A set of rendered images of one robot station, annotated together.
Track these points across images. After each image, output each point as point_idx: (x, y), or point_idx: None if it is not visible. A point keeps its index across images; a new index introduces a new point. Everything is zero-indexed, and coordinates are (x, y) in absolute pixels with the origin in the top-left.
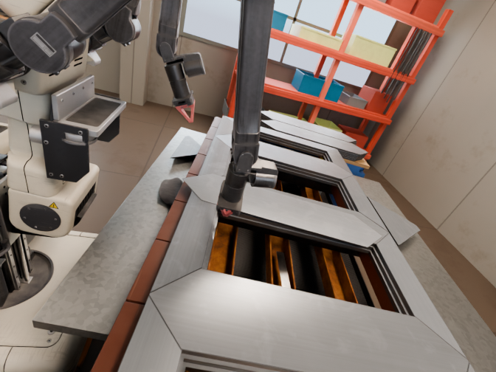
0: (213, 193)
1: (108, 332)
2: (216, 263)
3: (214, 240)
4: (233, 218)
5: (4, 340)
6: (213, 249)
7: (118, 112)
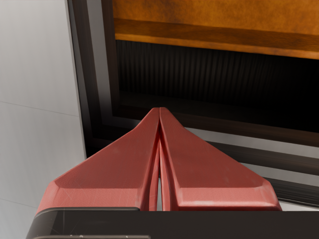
0: (3, 173)
1: None
2: (248, 3)
3: (180, 42)
4: (110, 24)
5: None
6: (185, 19)
7: None
